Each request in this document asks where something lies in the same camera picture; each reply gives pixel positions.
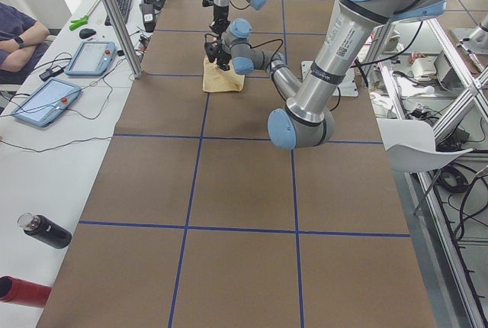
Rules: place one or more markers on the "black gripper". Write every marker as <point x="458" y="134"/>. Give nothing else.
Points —
<point x="222" y="54"/>
<point x="219" y="14"/>

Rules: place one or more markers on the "beige long sleeve shirt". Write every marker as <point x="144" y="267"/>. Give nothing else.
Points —
<point x="218" y="80"/>

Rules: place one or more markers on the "seated person forearm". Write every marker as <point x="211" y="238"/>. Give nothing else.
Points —
<point x="18" y="57"/>

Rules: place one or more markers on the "black keyboard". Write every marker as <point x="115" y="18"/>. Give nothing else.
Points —
<point x="125" y="8"/>

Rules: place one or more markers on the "blue teach pendant far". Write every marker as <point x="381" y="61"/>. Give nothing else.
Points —
<point x="91" y="59"/>

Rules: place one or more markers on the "blue teach pendant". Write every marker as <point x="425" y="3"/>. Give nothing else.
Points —
<point x="91" y="59"/>
<point x="47" y="103"/>

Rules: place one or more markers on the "black computer mouse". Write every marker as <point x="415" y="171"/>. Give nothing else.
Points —
<point x="87" y="33"/>

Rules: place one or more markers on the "green plastic tool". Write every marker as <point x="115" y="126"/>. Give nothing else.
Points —
<point x="77" y="23"/>

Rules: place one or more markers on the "blue teach pendant near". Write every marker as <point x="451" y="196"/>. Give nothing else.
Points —
<point x="47" y="103"/>

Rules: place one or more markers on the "white plastic chair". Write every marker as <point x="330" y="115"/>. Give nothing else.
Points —
<point x="411" y="147"/>

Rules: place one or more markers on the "black water bottle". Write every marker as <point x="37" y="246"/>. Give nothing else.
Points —
<point x="43" y="229"/>

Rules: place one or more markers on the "red water bottle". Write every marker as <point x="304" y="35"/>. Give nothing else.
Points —
<point x="21" y="292"/>

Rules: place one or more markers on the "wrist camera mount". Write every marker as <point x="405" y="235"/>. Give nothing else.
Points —
<point x="212" y="50"/>
<point x="207" y="3"/>

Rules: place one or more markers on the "aluminium frame post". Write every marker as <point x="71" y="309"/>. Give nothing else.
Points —
<point x="123" y="36"/>

